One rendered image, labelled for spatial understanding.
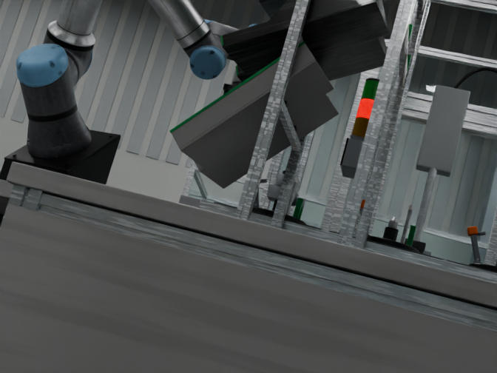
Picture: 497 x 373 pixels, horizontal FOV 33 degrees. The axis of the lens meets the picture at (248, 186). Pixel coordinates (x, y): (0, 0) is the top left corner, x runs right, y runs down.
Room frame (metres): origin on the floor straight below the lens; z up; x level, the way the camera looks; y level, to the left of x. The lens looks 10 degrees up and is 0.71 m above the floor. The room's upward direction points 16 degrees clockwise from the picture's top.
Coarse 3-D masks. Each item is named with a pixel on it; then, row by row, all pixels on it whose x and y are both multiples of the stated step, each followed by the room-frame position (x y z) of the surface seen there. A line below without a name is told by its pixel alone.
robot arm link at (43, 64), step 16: (32, 48) 1.88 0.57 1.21; (48, 48) 1.87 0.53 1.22; (16, 64) 1.85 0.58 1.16; (32, 64) 1.82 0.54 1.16; (48, 64) 1.82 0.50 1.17; (64, 64) 1.85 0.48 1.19; (32, 80) 1.83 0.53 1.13; (48, 80) 1.83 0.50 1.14; (64, 80) 1.86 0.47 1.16; (32, 96) 1.86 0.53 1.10; (48, 96) 1.85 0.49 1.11; (64, 96) 1.87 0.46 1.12; (32, 112) 1.89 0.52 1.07; (48, 112) 1.88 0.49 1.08
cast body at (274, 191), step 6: (282, 174) 1.85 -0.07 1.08; (282, 180) 1.85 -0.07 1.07; (270, 186) 1.86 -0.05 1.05; (276, 186) 1.85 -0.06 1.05; (270, 192) 1.86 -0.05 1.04; (276, 192) 1.85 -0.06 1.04; (270, 198) 1.87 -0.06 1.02; (276, 198) 1.85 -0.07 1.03; (294, 198) 1.85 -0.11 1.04; (294, 204) 1.86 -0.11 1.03
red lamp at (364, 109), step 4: (360, 100) 2.03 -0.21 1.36; (364, 100) 2.01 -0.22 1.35; (368, 100) 2.01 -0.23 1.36; (372, 100) 2.01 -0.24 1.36; (360, 104) 2.02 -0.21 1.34; (364, 104) 2.01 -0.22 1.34; (368, 104) 2.01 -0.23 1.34; (372, 104) 2.01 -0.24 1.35; (360, 108) 2.02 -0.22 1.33; (364, 108) 2.01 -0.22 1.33; (368, 108) 2.01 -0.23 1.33; (360, 112) 2.02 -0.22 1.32; (364, 112) 2.01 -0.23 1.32; (368, 112) 2.01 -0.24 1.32; (356, 116) 2.03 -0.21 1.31; (360, 116) 2.01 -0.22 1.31; (364, 116) 2.01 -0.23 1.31; (368, 116) 2.01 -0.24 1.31
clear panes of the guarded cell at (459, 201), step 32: (416, 64) 3.14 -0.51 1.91; (448, 64) 3.11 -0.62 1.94; (352, 96) 3.18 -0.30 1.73; (480, 96) 3.08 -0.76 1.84; (320, 128) 3.20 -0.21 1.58; (416, 128) 3.12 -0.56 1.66; (320, 160) 3.20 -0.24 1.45; (416, 160) 3.12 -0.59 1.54; (480, 160) 3.07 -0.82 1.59; (320, 192) 3.19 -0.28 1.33; (384, 192) 3.14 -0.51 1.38; (416, 192) 3.11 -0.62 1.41; (448, 192) 3.09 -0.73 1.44; (480, 192) 3.06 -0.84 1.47; (320, 224) 3.18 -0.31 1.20; (384, 224) 3.13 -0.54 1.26; (448, 224) 3.08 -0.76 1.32; (480, 224) 3.06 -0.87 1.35; (448, 256) 3.08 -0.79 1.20; (480, 256) 3.05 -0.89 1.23
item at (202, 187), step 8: (200, 176) 7.00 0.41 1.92; (192, 184) 7.00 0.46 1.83; (200, 184) 6.99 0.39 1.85; (208, 184) 6.99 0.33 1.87; (216, 184) 6.98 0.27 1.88; (232, 184) 6.97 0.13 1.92; (240, 184) 6.97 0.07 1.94; (192, 192) 7.00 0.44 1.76; (200, 192) 6.99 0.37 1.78; (208, 192) 6.99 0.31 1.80; (216, 192) 6.98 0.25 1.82; (224, 192) 6.98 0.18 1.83; (232, 192) 6.97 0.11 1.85; (240, 192) 6.97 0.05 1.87; (208, 200) 6.99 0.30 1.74; (216, 200) 6.98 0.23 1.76; (224, 200) 6.98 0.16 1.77; (232, 200) 6.97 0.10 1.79
